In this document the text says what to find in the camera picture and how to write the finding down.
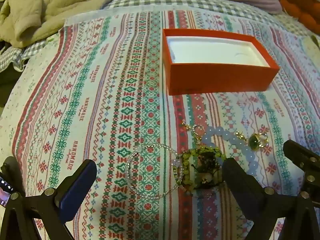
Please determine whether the gold chain bracelet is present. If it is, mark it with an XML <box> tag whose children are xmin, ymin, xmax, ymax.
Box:
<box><xmin>182</xmin><ymin>120</ymin><xmax>208</xmax><ymax>146</ymax></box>

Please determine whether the beige quilted blanket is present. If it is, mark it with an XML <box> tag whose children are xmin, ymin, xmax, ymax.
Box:
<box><xmin>0</xmin><ymin>0</ymin><xmax>122</xmax><ymax>48</ymax></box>

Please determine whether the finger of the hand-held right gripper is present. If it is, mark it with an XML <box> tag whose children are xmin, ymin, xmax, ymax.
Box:
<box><xmin>283</xmin><ymin>140</ymin><xmax>320</xmax><ymax>205</ymax></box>

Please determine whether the pale blue bead bracelet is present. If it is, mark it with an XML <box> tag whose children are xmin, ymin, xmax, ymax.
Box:
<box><xmin>201</xmin><ymin>127</ymin><xmax>260</xmax><ymax>177</ymax></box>

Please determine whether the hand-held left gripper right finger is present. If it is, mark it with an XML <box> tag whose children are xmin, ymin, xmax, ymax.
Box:
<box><xmin>222</xmin><ymin>158</ymin><xmax>320</xmax><ymax>240</ymax></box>

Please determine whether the red cardboard box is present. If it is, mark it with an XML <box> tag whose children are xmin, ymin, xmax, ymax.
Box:
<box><xmin>162</xmin><ymin>28</ymin><xmax>280</xmax><ymax>96</ymax></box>

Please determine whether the dark charm bracelet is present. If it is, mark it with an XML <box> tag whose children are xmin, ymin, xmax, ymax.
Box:
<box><xmin>191</xmin><ymin>151</ymin><xmax>224</xmax><ymax>188</ymax></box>

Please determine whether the green stone gold ring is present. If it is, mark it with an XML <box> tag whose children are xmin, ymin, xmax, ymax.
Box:
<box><xmin>249</xmin><ymin>132</ymin><xmax>269</xmax><ymax>151</ymax></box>

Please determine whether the orange cushion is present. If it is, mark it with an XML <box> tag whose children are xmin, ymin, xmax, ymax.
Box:
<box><xmin>279</xmin><ymin>0</ymin><xmax>320</xmax><ymax>37</ymax></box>

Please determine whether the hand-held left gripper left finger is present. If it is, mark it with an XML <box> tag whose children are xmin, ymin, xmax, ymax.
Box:
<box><xmin>0</xmin><ymin>159</ymin><xmax>97</xmax><ymax>240</ymax></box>

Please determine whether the yellow-green bead bracelet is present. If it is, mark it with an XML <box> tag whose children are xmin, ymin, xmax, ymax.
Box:
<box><xmin>179</xmin><ymin>149</ymin><xmax>227</xmax><ymax>193</ymax></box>

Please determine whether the clear bead bracelet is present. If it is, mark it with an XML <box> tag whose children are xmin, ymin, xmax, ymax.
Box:
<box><xmin>126</xmin><ymin>144</ymin><xmax>183</xmax><ymax>201</ymax></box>

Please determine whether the printed patterned blanket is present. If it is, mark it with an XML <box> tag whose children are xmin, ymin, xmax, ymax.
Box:
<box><xmin>0</xmin><ymin>10</ymin><xmax>320</xmax><ymax>240</ymax></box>

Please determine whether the grey checked bedsheet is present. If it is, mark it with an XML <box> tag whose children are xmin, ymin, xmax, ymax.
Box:
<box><xmin>0</xmin><ymin>0</ymin><xmax>320</xmax><ymax>73</ymax></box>

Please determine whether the green seed bead bracelet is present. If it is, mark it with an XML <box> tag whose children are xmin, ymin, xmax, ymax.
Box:
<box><xmin>172</xmin><ymin>158</ymin><xmax>187</xmax><ymax>189</ymax></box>

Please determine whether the smartphone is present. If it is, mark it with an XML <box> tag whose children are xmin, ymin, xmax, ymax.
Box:
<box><xmin>0</xmin><ymin>172</ymin><xmax>12</xmax><ymax>208</ymax></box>

